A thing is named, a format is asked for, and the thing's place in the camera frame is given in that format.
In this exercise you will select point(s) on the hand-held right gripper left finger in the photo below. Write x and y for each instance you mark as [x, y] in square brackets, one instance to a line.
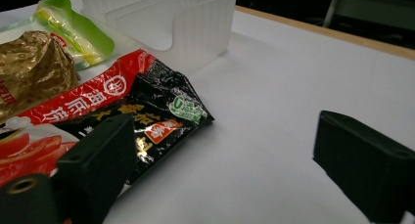
[98, 158]

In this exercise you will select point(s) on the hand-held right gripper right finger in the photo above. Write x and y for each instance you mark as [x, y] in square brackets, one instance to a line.
[365, 171]

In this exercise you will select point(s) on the red and black soup-base packet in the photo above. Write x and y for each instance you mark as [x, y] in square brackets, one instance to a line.
[156, 97]

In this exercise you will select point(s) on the gold-brown foil packet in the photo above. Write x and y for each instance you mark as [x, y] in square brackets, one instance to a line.
[32, 70]

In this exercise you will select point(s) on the green and white pouch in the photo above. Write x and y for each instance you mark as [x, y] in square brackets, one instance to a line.
[88, 38]

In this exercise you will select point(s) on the translucent plastic container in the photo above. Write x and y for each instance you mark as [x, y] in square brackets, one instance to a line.
[195, 31]

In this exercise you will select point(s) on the white paper sheet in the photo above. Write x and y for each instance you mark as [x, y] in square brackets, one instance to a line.
[277, 103]

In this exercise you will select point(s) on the white metal frame stand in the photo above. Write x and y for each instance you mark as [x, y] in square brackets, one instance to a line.
[331, 8]

